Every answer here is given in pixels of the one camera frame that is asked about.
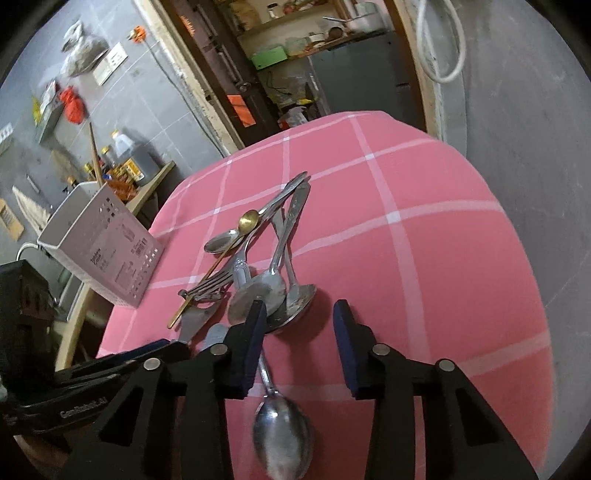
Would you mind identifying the wooden door frame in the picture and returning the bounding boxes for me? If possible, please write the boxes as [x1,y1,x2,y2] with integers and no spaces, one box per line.
[134,0,246,158]

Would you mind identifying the pink checked tablecloth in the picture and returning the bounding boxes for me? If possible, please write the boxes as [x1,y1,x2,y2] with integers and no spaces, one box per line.
[96,111,555,480]

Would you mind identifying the green wire wall rack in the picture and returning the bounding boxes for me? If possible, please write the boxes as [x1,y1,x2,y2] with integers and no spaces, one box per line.
[34,83,66,145]

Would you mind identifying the red chili packet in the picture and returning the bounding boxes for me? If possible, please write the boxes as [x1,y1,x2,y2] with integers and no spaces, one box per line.
[105,178,136,200]

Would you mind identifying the silver table knife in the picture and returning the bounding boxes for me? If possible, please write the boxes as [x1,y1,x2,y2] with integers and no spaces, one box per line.
[174,256,254,344]

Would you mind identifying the crumpled plastic bag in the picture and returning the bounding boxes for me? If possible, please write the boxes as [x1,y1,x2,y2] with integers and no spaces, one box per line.
[277,106,308,131]

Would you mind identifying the gold spoon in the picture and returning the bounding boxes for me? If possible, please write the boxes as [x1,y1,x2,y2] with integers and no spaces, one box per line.
[167,209,262,329]

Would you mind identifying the wooden chopstick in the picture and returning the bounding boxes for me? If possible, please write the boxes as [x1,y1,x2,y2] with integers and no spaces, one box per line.
[88,122,104,188]

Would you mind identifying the white perforated utensil holder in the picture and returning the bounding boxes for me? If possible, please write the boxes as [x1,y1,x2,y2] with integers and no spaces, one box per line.
[37,181,165,309]

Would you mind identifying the grey cabinet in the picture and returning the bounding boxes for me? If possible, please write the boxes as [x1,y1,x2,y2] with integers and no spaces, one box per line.
[308,31,419,136]

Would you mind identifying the orange door sticker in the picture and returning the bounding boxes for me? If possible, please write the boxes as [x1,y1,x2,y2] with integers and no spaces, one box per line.
[226,95,256,128]

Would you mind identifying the pale woven wall brush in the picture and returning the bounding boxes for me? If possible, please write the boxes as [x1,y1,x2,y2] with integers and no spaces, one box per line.
[11,185,52,230]

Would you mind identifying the small silver spoon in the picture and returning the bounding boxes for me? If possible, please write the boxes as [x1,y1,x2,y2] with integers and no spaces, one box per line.
[204,172,309,256]

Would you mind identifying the green box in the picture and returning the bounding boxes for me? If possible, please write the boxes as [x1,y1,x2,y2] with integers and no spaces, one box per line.
[250,46,288,71]

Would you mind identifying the large silver spoon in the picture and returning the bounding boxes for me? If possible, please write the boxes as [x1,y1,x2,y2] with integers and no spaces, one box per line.
[252,351,315,480]

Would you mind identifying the red plastic bag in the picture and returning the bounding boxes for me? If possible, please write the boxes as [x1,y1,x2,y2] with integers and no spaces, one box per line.
[59,86,88,123]

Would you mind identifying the brown cardboard piece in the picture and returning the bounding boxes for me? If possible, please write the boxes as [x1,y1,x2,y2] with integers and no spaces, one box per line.
[0,198,25,241]

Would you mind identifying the white hose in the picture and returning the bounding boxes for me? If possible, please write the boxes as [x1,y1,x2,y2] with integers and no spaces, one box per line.
[416,0,465,85]

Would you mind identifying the dark door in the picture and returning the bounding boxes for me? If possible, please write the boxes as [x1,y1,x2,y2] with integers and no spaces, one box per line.
[161,0,262,141]

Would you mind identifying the metal pot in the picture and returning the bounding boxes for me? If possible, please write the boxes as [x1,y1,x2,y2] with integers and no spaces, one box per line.
[344,2,385,34]

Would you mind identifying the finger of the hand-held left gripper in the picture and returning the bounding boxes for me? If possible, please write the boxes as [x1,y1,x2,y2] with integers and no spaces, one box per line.
[95,338,191,371]
[54,360,140,387]

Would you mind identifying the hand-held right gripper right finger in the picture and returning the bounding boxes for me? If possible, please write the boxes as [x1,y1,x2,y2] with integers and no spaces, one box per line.
[332,299,541,480]

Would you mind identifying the grey utensil handle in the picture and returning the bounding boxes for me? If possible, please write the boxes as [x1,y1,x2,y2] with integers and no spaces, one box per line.
[203,323,230,354]

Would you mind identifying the clear plastic bags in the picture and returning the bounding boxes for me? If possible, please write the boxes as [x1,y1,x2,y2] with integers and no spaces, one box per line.
[60,21,110,77]

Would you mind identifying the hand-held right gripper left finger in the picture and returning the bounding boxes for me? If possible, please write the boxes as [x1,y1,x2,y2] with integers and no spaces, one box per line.
[55,300,269,480]

